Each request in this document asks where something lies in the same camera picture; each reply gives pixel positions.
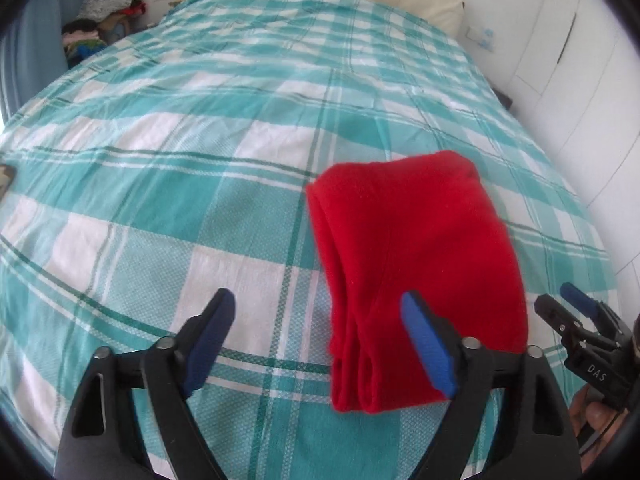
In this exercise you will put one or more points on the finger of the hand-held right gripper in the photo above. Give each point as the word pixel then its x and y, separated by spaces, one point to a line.
pixel 562 322
pixel 582 302

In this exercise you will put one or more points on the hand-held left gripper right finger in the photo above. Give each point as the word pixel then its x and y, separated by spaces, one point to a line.
pixel 430 350

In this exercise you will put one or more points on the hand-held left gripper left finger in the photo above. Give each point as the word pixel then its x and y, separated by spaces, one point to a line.
pixel 207 345

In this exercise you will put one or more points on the red sweater with white dog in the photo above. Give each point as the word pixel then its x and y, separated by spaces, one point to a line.
pixel 415 235

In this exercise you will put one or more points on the pile of mixed clothes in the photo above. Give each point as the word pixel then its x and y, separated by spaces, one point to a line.
pixel 107 0

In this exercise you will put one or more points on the person's right hand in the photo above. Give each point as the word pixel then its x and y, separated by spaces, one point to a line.
pixel 597 417

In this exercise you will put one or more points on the teal plaid bed sheet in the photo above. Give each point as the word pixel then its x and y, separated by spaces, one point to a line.
pixel 200 160

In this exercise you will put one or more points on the white wardrobe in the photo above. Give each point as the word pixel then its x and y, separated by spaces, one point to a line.
pixel 590 85

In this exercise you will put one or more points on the blue curtain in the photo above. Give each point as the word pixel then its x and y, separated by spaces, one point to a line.
pixel 35 35

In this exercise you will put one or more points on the white wall socket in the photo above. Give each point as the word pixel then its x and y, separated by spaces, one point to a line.
pixel 480 37

